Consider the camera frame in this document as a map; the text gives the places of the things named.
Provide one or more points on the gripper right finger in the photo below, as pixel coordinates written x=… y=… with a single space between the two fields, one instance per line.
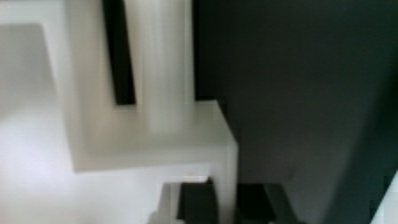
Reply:
x=263 y=206

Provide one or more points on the white U-shaped fence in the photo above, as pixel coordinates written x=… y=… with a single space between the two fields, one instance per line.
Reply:
x=386 y=215

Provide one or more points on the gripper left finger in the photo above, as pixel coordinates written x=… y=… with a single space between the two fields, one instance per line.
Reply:
x=189 y=205

